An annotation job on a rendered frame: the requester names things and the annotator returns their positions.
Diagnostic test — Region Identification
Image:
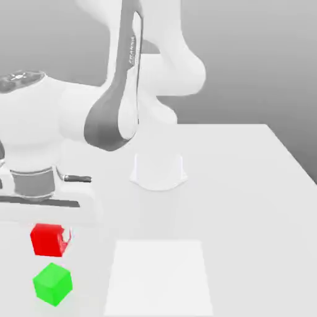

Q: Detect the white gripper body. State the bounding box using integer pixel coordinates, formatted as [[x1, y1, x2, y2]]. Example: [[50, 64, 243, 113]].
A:
[[0, 183, 102, 225]]

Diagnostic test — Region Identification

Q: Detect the small red cube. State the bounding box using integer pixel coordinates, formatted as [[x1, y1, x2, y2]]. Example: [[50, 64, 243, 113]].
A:
[[30, 223, 71, 258]]

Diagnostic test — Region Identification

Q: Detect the small green cube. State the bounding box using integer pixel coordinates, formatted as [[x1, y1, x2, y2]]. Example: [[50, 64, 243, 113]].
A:
[[32, 262, 74, 308]]

